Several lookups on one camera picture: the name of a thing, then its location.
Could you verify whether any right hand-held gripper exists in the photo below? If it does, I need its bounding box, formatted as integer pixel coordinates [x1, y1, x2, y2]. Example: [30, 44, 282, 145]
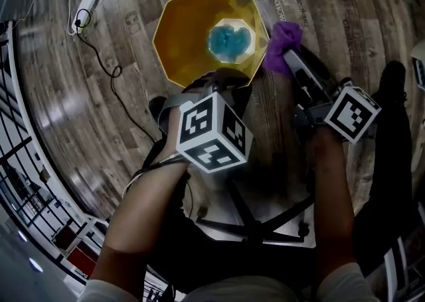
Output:
[284, 44, 382, 144]

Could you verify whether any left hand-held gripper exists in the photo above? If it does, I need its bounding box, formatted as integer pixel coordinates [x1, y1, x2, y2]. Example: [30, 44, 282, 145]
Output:
[157, 68, 254, 175]

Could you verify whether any purple cloth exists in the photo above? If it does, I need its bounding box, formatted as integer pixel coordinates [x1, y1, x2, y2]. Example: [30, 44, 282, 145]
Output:
[262, 21, 303, 78]

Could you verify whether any yellow plastic bucket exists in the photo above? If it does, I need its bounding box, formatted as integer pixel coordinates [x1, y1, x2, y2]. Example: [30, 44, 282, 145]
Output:
[151, 0, 270, 89]

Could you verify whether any person's right forearm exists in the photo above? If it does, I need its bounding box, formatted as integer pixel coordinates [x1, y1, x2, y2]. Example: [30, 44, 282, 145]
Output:
[308, 127, 356, 278]

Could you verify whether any person's left forearm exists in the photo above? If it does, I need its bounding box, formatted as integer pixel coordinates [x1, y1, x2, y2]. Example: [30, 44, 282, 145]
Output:
[89, 157, 190, 285]

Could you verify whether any blue crumpled wad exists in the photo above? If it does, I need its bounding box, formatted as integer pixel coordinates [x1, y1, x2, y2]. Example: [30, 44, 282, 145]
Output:
[207, 25, 253, 62]

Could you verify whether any person's black right shoe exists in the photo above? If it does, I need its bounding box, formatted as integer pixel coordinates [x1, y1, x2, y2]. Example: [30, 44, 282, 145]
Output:
[378, 60, 408, 102]

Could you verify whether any person's black shoe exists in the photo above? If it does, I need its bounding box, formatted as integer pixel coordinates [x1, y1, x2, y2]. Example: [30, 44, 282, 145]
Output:
[378, 60, 408, 102]
[148, 96, 167, 119]

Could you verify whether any person's black left shoe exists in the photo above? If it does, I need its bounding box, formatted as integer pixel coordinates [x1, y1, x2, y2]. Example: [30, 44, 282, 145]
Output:
[148, 96, 167, 119]

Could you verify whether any cream pedal bin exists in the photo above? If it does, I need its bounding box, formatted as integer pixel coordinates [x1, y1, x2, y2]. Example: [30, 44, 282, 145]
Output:
[410, 40, 425, 91]

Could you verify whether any black wrist band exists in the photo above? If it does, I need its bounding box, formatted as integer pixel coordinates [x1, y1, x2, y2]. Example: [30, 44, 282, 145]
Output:
[122, 154, 187, 195]

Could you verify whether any person's right leg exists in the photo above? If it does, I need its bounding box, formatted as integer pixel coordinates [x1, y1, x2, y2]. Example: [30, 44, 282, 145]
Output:
[351, 94, 414, 275]

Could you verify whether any white power strip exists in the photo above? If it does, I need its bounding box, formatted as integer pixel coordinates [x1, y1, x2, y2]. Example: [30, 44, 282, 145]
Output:
[71, 0, 97, 35]

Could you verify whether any person's white shirt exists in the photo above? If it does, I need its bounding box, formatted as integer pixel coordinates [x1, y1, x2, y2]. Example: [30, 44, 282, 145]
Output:
[78, 262, 381, 302]

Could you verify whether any dark red box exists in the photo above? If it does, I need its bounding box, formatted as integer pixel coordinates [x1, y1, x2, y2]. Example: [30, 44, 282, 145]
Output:
[52, 226, 79, 250]

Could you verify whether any black metal railing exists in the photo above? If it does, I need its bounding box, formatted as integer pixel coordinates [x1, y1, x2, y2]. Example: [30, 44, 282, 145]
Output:
[0, 21, 110, 281]

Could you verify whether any red board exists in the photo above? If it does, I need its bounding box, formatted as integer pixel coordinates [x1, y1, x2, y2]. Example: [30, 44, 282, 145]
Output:
[66, 247, 100, 277]

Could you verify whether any black power cable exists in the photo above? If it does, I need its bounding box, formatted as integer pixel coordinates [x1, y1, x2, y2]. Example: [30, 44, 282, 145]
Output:
[74, 8, 157, 144]

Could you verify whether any thin white cable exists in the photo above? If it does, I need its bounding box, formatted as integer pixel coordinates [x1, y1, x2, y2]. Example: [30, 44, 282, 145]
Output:
[13, 0, 43, 23]

